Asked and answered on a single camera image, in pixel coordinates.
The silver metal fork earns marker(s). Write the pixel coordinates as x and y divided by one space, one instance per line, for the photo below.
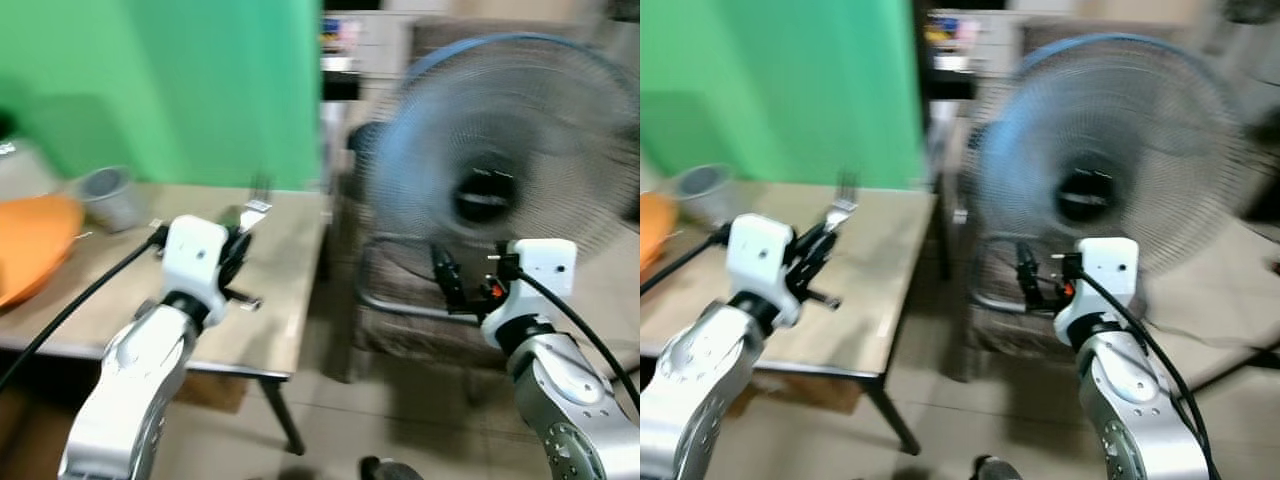
256 210
843 212

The black robot foot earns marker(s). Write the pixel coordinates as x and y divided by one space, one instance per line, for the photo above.
390 470
998 470

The blue standing fan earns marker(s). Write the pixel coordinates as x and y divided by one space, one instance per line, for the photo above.
1170 120
560 120

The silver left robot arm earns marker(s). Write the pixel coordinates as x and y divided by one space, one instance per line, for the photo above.
690 400
130 390

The cardboard box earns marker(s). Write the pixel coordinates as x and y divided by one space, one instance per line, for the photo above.
810 392
215 392

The grey metal cup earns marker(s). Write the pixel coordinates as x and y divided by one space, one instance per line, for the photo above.
110 200
705 195

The wooden table with black legs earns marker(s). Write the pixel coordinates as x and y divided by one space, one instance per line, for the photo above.
285 300
880 290

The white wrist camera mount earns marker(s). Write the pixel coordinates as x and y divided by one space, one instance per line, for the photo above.
545 270
1110 265
760 255
192 255

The orange plate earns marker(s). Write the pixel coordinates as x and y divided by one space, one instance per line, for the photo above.
35 245
657 230

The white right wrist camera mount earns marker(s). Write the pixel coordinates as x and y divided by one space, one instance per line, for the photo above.
545 270
1110 265

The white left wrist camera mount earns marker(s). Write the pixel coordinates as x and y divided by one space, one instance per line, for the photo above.
760 255
192 255

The white shelf with items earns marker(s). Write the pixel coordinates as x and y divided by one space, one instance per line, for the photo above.
950 40
345 40

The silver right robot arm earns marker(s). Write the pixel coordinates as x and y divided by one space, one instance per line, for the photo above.
1135 410
570 410

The green backdrop screen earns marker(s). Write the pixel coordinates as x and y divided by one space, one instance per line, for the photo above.
780 90
170 90

